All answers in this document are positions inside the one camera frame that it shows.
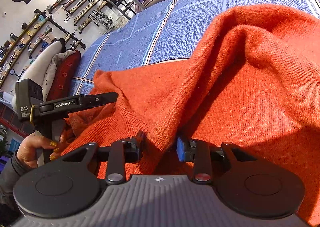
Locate cream dotted folded garment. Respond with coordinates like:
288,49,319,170
42,50,75,101

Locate dark red folded garment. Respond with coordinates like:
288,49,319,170
46,51,81,101

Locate person left forearm sleeve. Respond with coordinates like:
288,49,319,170
0,151,32,226

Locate beige folded garment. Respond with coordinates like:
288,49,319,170
12,38,66,107

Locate wall display shelves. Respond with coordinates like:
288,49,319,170
1,0,127,91

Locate orange knit sweater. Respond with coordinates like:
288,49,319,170
61,5,319,225

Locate blue plaid bed sheet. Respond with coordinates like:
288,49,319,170
69,0,319,95

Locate person left hand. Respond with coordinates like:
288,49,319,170
16,130,75,168

